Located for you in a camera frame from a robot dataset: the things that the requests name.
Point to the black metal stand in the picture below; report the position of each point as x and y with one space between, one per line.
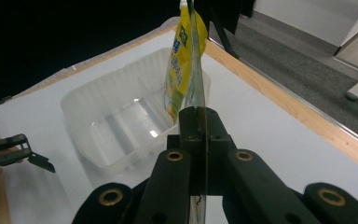
220 28

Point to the clear plastic container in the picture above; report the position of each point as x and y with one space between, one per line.
118 124

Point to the yellow green snack packet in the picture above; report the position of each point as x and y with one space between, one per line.
181 56

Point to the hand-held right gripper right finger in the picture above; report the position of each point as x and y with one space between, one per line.
245 183

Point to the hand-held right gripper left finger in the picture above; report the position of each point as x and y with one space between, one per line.
171 180

